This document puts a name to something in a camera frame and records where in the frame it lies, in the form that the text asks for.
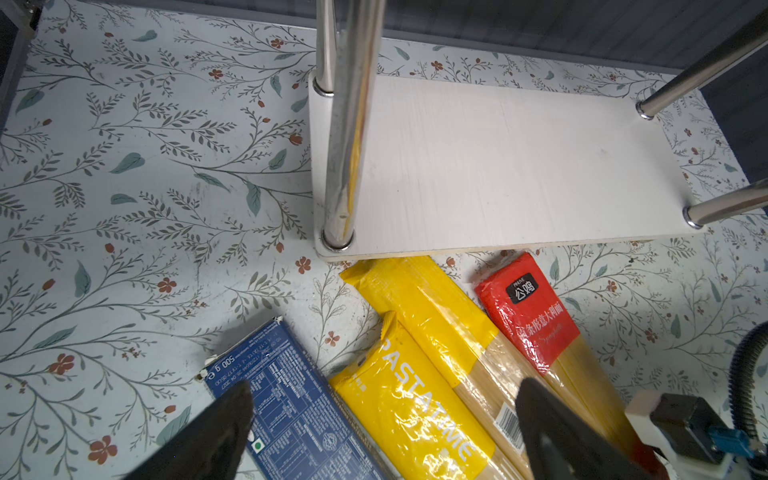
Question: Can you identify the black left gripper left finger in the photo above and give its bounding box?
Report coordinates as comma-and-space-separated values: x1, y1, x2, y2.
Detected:
127, 381, 253, 479

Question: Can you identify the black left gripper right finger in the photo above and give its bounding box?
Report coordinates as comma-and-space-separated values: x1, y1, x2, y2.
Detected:
516, 378, 651, 480

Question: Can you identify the red spaghetti bag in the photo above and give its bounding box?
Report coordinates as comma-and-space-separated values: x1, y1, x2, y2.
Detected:
475, 252, 669, 479

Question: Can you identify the blue pasta box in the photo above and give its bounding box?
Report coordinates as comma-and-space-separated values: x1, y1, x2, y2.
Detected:
198, 317, 391, 479

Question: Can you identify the white two-tier shelf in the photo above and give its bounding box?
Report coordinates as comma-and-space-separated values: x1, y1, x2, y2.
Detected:
309, 1, 767, 261

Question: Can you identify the yellow Pastatime bag front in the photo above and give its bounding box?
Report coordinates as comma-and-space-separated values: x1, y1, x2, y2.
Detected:
330, 311, 522, 479

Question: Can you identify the yellow spaghetti bag with barcode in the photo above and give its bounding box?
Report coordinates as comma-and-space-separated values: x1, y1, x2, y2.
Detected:
341, 256, 539, 479

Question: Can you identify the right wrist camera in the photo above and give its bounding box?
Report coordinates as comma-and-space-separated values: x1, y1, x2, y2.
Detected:
625, 391, 767, 479

